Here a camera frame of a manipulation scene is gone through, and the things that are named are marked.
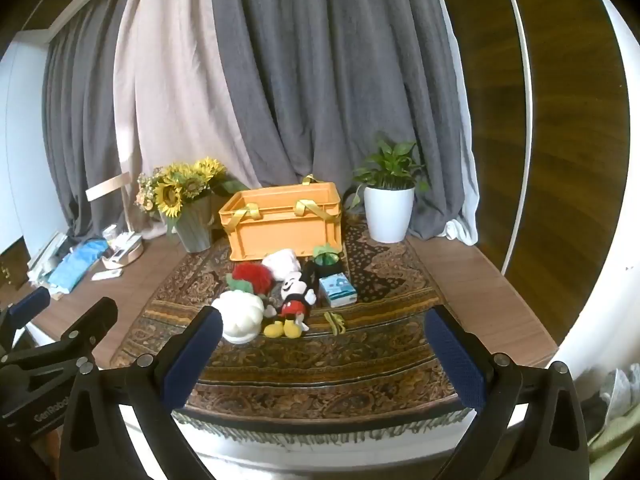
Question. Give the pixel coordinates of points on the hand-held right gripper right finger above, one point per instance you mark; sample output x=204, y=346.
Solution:
x=455, y=360

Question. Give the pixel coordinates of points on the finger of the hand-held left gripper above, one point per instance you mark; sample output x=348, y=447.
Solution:
x=92, y=317
x=30, y=304

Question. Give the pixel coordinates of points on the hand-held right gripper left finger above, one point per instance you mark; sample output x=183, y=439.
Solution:
x=192, y=355

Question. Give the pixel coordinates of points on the white plush cushion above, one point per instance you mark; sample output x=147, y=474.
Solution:
x=240, y=315

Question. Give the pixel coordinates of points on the red and green plush toy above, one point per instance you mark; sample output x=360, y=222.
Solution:
x=252, y=275

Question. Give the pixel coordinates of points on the mouse plush toy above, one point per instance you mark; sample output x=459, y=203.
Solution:
x=295, y=302

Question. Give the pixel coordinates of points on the fluffy pink plush toy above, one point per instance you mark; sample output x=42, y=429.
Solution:
x=282, y=260

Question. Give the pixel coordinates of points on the orange plastic crate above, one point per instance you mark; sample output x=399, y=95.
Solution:
x=280, y=235

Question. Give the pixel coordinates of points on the small plant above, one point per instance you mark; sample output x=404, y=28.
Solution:
x=327, y=262

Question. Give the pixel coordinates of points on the white remote control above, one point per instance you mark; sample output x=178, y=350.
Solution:
x=106, y=275

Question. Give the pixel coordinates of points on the white flat boxes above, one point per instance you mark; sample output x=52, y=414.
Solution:
x=45, y=257

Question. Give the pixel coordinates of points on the blue cloth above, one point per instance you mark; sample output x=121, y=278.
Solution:
x=77, y=262

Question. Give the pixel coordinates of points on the beige desk lamp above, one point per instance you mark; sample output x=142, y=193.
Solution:
x=122, y=255

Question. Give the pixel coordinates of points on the small white jar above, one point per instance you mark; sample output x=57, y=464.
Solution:
x=110, y=232

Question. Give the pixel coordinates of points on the grey ribbed vase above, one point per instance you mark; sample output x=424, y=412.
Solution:
x=195, y=230

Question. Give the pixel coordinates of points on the olive green ribbon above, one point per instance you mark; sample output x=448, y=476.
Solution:
x=335, y=324

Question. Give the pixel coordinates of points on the patterned brown rug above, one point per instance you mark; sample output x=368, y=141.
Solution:
x=325, y=360

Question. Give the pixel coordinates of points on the light blue tissue pack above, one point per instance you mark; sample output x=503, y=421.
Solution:
x=337, y=291

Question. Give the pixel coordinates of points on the sunflower bouquet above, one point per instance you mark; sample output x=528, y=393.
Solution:
x=172, y=192

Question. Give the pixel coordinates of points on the white plant pot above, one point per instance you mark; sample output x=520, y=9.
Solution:
x=389, y=215

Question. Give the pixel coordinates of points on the pale green cloth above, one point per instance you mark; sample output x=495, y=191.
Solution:
x=617, y=425

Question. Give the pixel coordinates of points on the grey curtain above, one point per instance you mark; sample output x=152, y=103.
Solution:
x=340, y=85
x=80, y=135

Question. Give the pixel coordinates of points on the white sheer curtain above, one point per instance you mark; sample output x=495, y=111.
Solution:
x=465, y=160

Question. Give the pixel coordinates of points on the green leafy houseplant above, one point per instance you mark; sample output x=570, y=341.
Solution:
x=392, y=165

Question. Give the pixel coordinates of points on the beige curtain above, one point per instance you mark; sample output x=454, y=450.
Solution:
x=170, y=85

